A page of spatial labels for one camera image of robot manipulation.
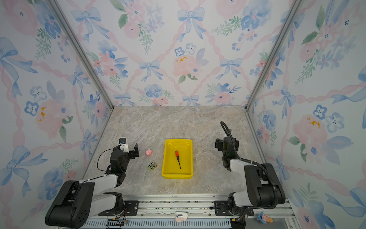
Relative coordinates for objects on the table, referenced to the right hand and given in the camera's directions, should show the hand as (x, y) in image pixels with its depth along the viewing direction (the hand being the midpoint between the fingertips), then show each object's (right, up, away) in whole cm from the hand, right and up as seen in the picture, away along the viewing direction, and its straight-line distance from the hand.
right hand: (227, 138), depth 93 cm
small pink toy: (-51, -9, -1) cm, 52 cm away
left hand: (-62, -2, -5) cm, 62 cm away
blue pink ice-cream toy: (+11, -36, -24) cm, 45 cm away
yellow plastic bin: (-36, -18, -5) cm, 41 cm away
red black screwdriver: (-32, -11, -1) cm, 34 cm away
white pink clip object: (-27, -36, -23) cm, 51 cm away
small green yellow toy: (-47, -16, -7) cm, 50 cm away
